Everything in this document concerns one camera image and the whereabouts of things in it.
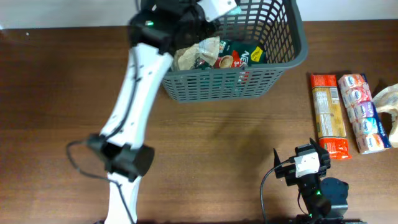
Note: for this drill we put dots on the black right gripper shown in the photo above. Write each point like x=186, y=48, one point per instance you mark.
x=288, y=170

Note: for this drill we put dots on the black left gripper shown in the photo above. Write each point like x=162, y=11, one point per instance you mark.
x=193, y=20

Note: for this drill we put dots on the beige paper bag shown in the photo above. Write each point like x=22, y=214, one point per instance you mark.
x=192, y=57

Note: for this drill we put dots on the green coffee mix bag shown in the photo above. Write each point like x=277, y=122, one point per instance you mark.
x=233, y=54

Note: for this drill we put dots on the teal snack packet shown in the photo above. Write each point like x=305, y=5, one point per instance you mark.
x=235, y=11

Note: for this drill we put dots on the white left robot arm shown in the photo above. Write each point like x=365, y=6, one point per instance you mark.
x=156, y=32

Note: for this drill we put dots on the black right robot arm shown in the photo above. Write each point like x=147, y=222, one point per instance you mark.
x=325, y=198

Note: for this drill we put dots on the multicolour tissue pack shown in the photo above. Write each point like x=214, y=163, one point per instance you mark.
x=368, y=129

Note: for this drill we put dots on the orange biscuit package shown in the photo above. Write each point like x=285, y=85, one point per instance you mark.
x=328, y=116

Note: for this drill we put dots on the grey plastic basket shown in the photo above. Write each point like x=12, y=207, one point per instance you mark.
x=275, y=26

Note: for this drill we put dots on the crumpled beige bag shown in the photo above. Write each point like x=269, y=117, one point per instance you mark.
x=386, y=102

